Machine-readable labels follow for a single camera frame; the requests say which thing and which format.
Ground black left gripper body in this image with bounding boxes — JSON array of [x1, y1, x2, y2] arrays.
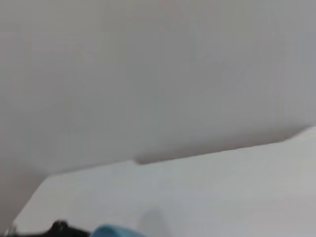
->
[[48, 220, 95, 237]]

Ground blue bowl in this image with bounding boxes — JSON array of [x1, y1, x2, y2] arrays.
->
[[89, 224, 142, 237]]

